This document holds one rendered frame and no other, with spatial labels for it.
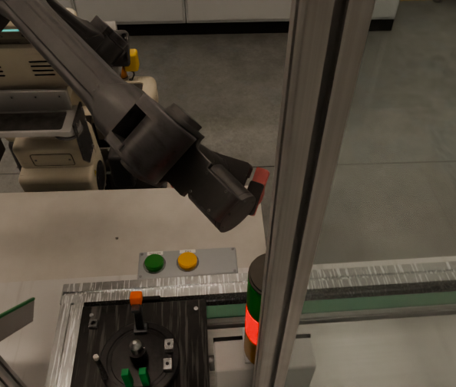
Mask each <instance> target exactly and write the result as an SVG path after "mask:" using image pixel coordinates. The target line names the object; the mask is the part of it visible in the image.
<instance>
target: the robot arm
mask: <svg viewBox="0 0 456 387"><path fill-rule="evenodd" d="M10 21H11V22H12V24H13V25H14V26H15V27H16V28H17V29H18V30H19V31H20V32H21V33H22V34H23V35H24V36H25V37H26V38H27V40H28V41H29V42H30V43H31V44H32V45H33V46H34V47H35V49H36V50H37V51H38V52H39V53H40V54H41V56H42V57H43V58H44V59H45V60H46V61H47V62H48V63H49V64H50V66H52V67H53V69H55V70H56V72H57V73H58V74H59V75H60V76H61V77H62V78H63V80H64V81H65V82H66V83H67V84H68V85H69V86H70V87H71V89H72V90H73V91H74V92H75V93H76V94H77V95H78V97H79V98H80V99H81V100H82V101H83V102H84V104H85V106H86V107H87V109H88V110H89V112H90V113H91V116H92V117H93V119H94V124H95V126H96V127H97V129H98V130H99V131H100V132H101V133H102V134H103V135H104V136H105V141H106V142H107V143H108V144H109V145H110V146H111V148H112V149H113V150H114V151H115V152H116V153H117V155H118V156H119V157H120V158H121V164H122V165H123V167H124V168H125V169H126V170H127V171H128V172H129V173H130V174H132V176H133V177H136V178H137V179H138V180H141V181H143V182H144V183H147V184H150V185H152V186H155V187H158V188H160V187H161V186H162V185H163V184H164V183H166V182H168V183H169V184H170V185H171V187H172V188H174V189H175V190H176V191H177V192H178V193H179V195H181V196H183V197H185V196H186V195H187V194H188V198H189V199H190V200H191V201H192V202H193V203H194V204H195V205H196V207H197V208H198V209H199V210H200V211H201V212H202V213H203V214H204V215H205V216H206V217H207V219H208V220H209V221H210V222H211V223H212V224H213V225H214V226H215V227H216V228H217V229H218V230H219V231H220V232H221V233H225V232H227V231H229V230H231V229H233V228H234V227H236V226H237V225H238V224H240V223H241V222H242V221H243V220H244V219H245V218H246V217H247V216H248V215H250V216H254V215H255V214H256V210H257V207H258V206H259V204H260V203H261V202H262V200H263V196H264V192H265V186H266V182H267V180H268V178H269V174H270V172H269V171H268V170H266V169H263V168H260V167H257V168H256V171H255V174H254V176H253V179H252V180H251V181H250V182H249V186H248V188H247V189H246V188H245V187H244V186H245V184H246V180H247V178H249V177H250V175H251V173H252V170H253V166H252V165H251V164H249V163H248V162H245V161H243V160H238V159H236V158H233V157H228V156H226V155H223V154H219V153H217V152H215V151H211V150H209V149H208V148H207V147H205V146H203V145H202V144H201V143H200V142H201V141H202V140H203V139H204V138H205V137H204V136H203V135H202V134H201V133H200V132H199V130H200V129H201V128H202V127H201V126H200V125H199V124H198V123H197V122H196V121H195V120H194V119H193V118H192V117H191V116H190V115H189V114H188V113H187V112H186V111H185V110H184V109H183V108H181V107H180V106H179V105H178V104H176V103H175V102H174V103H172V105H171V106H168V107H167V108H164V107H163V106H161V105H160V104H159V103H157V102H156V101H155V100H154V99H153V98H151V97H150V96H149V95H148V94H146V93H145V92H144V91H142V90H141V89H139V88H138V87H136V86H135V85H133V84H129V83H127V82H126V81H124V80H123V79H122V78H121V77H120V76H119V75H118V74H117V73H116V72H115V71H114V70H113V68H112V67H128V66H129V65H130V64H131V55H130V42H129V34H128V32H127V31H125V30H113V29H112V28H111V27H110V26H109V25H108V24H107V23H105V22H104V21H103V20H102V19H101V18H99V17H98V16H97V15H96V16H95V17H94V18H93V20H92V21H91V22H89V21H87V20H84V19H81V18H79V17H77V16H76V15H74V14H72V13H71V12H70V11H68V10H67V9H66V8H65V7H64V6H63V5H61V4H60V3H59V2H57V1H56V0H0V33H1V32H2V30H3V29H4V28H5V26H6V25H7V24H8V23H9V22H10Z"/></svg>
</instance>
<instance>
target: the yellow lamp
mask: <svg viewBox="0 0 456 387"><path fill-rule="evenodd" d="M244 351H245V354H246V357H247V358H248V360H249V361H251V363H252V364H255V357H256V345H255V344H254V343H253V342H252V341H251V340H250V339H249V337H248V336H247V334H246V329H245V335H244Z"/></svg>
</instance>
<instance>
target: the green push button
mask: <svg viewBox="0 0 456 387"><path fill-rule="evenodd" d="M144 264H145V267H146V269H147V270H148V271H151V272H157V271H159V270H161V269H162V268H163V266H164V259H163V257H162V256H161V255H159V254H151V255H149V256H148V257H147V258H146V259H145V261H144Z"/></svg>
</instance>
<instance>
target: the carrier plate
mask: <svg viewBox="0 0 456 387"><path fill-rule="evenodd" d="M131 307H132V305H131V304H120V305H109V306H86V307H83V309H82V314H81V323H80V328H79V333H78V342H77V347H76V353H75V357H74V367H73V372H72V377H71V386H70V387H105V385H104V383H103V381H102V379H101V375H100V370H99V368H98V367H97V364H96V362H95V361H94V358H93V355H94V354H98V356H99V358H100V357H101V352H102V349H103V348H104V346H105V344H106V342H107V341H108V340H109V338H111V337H112V336H113V334H115V333H116V331H118V330H119V329H121V328H123V327H125V326H127V325H129V324H131V323H135V318H134V314H133V313H131ZM142 310H143V315H144V321H145V322H152V323H157V324H160V325H162V326H163V327H165V328H167V329H168V330H169V331H170V332H171V333H172V334H173V336H174V337H175V339H176V341H177V343H178V346H179V350H180V370H179V372H178V375H177V377H176V379H175V381H174V383H173V384H172V386H171V387H210V370H209V353H208V335H207V303H206V300H205V299H192V300H181V301H168V302H156V303H142ZM90 319H98V321H99V323H98V329H89V328H88V325H89V320H90Z"/></svg>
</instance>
